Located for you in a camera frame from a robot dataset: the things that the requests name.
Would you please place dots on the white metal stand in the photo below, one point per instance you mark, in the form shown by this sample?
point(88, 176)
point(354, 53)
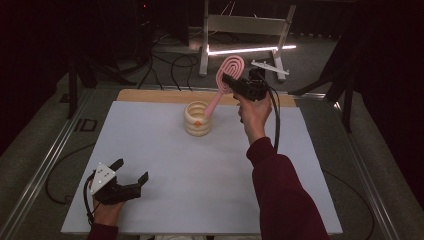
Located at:
point(246, 25)

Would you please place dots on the person's right hand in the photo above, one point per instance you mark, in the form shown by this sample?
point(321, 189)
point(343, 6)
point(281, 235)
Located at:
point(254, 115)

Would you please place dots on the pink hairbrush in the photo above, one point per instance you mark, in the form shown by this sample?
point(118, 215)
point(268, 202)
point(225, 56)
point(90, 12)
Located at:
point(213, 103)

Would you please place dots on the black metal stand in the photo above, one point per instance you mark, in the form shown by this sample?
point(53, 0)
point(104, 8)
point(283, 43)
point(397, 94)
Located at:
point(72, 90)
point(346, 100)

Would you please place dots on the person's left hand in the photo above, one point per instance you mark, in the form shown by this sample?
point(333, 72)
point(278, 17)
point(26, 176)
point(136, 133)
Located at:
point(106, 213)

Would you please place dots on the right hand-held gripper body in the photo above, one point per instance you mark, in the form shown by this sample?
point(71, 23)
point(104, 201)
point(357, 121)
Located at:
point(251, 88)

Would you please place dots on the glowing light strip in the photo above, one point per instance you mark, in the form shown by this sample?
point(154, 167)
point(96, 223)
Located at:
point(250, 50)

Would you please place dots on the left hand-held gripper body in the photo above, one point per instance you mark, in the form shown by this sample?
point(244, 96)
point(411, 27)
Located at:
point(106, 186)

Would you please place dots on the cream ringed holder cup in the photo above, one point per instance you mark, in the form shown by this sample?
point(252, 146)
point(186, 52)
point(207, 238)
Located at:
point(197, 130)

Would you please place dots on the white table mat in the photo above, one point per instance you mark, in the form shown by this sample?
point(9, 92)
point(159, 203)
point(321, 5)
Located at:
point(166, 183)

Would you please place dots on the aluminium floor rail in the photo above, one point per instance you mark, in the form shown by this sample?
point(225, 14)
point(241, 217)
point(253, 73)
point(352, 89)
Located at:
point(366, 183)
point(43, 163)

